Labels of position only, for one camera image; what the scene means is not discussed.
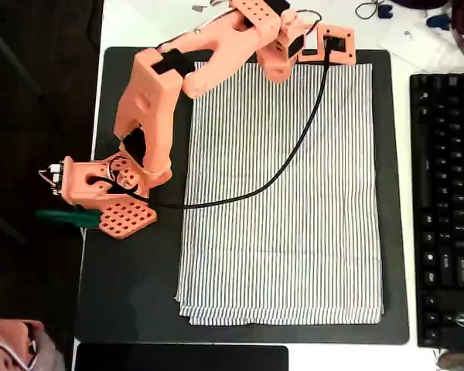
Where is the grey metal leg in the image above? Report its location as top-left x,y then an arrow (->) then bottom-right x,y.
0,15 -> 42,94

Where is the black rubber mat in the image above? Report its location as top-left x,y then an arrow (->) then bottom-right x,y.
73,46 -> 410,345

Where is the striped grey cloth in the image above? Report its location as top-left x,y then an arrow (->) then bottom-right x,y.
173,61 -> 384,326

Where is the orange camera mount with camera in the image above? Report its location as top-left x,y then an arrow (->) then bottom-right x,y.
297,24 -> 358,65

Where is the small circuit board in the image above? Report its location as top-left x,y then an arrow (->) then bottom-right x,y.
38,157 -> 69,196

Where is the black tablet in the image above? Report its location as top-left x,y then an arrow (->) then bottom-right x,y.
75,345 -> 290,371

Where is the brown round object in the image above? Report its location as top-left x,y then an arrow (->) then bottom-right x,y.
437,349 -> 464,371

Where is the black camera cable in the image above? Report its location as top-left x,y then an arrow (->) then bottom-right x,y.
87,36 -> 334,210

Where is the black computer keyboard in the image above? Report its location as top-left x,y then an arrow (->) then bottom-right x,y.
408,72 -> 464,348

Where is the thin looped cord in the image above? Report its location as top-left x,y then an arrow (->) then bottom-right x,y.
354,0 -> 386,20

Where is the green table clamp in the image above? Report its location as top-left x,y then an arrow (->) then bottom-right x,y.
34,208 -> 102,230

